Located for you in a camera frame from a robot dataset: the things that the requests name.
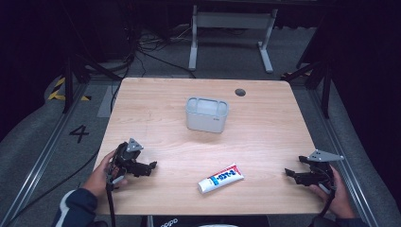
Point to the yellow black floor tape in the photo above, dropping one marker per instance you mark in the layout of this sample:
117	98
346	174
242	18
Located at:
56	94

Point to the person's left hand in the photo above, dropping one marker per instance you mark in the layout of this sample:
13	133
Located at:
97	179

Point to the black tripod stand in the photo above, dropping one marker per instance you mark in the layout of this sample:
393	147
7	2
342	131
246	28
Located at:
68	82
326	85

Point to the person's right hand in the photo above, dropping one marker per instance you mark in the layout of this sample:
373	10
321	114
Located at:
342	198

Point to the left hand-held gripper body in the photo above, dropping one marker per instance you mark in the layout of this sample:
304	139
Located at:
130	146

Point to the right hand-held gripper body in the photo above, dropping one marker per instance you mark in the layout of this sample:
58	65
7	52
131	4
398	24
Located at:
321	156

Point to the white metal stand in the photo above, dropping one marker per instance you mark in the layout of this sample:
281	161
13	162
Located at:
233	20

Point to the grey plastic container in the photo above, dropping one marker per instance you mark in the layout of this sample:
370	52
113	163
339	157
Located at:
205	121

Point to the white toothpaste tube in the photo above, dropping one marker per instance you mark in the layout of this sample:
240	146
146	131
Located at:
220	179

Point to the metal floor rail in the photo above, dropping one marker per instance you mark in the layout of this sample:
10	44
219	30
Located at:
346	170
38	164

